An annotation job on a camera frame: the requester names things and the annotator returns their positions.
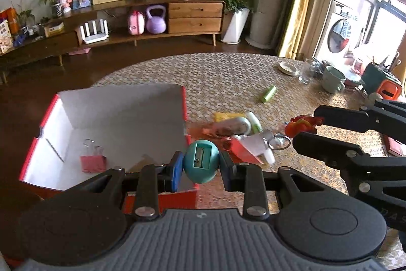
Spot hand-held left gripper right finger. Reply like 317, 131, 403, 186
219, 151, 330, 221

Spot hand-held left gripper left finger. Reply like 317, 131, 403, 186
67, 151, 184, 221

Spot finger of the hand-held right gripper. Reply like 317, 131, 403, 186
292, 131, 406, 212
314, 99, 406, 145

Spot teal egg-shaped pencil sharpener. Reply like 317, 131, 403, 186
183, 140, 220, 184

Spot red plastic toy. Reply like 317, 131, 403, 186
284, 115, 326, 138

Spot white green glue bottle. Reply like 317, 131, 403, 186
247, 111, 263, 134

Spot red cardboard box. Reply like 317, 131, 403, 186
18, 84, 199, 215

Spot green glue stick tube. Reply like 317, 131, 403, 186
261, 85, 277, 104

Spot white plastic toy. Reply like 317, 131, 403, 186
239, 131, 276, 164

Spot pale green mug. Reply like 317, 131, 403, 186
321, 66, 347, 94

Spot white correction tape dispenser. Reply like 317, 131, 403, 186
203, 117, 252, 137

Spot green orange utensil holder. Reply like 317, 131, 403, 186
362, 61, 403, 102

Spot red notebook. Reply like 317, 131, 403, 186
383, 134, 406, 158

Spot yellow flat box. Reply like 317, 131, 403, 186
213, 111, 246, 123

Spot clear drinking glass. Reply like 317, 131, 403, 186
298, 59, 318, 85

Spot white saucer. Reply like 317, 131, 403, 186
277, 61, 300, 76

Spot pink binder clip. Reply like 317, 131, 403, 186
80, 139, 107, 174

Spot white washing machine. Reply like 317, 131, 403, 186
317, 1, 363, 65

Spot floral lace tablecloth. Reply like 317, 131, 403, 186
90, 52, 406, 271

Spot thin grey stick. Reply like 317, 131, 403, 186
45, 138, 65, 163

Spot wooden cabinet drawer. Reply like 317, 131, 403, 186
168, 17, 223, 34
168, 2, 224, 18

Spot purple kettlebell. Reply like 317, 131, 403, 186
145, 5, 167, 34

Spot wooden tv cabinet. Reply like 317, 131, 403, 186
0, 0, 226, 83

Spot pink toy suitcase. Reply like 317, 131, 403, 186
127, 11, 146, 36

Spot white wifi router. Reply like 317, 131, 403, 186
79, 19, 110, 44

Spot small yellow carton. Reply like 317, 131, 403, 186
44, 22, 65, 37

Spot small plant striped pot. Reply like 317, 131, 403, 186
35, 0, 64, 18

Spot small leafy houseplant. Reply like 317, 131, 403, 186
16, 0, 36, 28

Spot orange box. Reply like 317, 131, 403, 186
0, 8, 20, 33

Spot metal key ring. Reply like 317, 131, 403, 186
269, 134, 291, 151

